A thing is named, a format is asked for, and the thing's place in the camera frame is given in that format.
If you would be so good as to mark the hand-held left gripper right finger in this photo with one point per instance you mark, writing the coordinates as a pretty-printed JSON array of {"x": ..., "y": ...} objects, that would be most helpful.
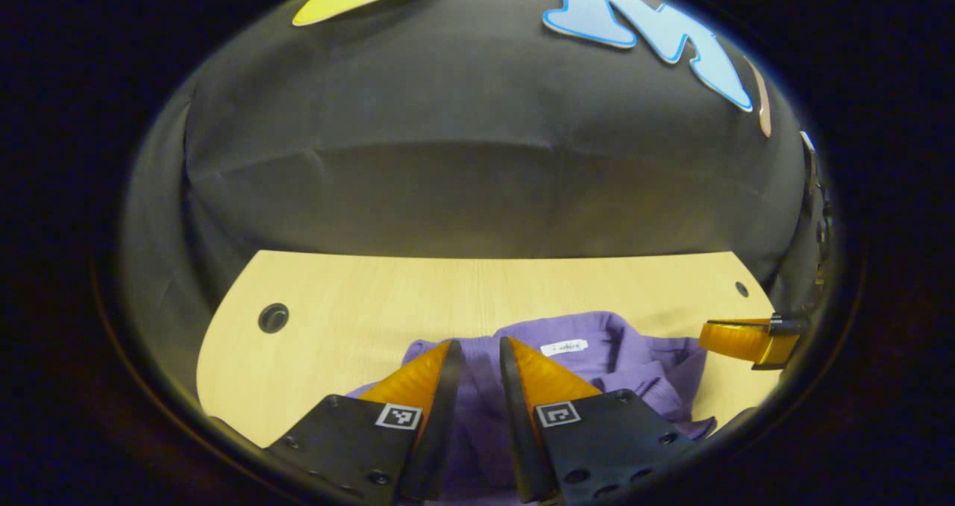
[{"x": 518, "y": 431}]

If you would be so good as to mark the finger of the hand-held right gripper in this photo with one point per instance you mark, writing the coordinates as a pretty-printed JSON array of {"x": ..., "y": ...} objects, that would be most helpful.
[{"x": 746, "y": 340}]

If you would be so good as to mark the black backdrop cloth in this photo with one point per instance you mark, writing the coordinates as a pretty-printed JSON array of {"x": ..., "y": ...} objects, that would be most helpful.
[{"x": 448, "y": 177}]

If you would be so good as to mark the purple button shirt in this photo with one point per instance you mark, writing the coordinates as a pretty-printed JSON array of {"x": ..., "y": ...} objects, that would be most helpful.
[{"x": 634, "y": 372}]

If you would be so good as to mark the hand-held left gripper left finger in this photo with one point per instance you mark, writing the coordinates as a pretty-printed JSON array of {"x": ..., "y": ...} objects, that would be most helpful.
[{"x": 444, "y": 424}]

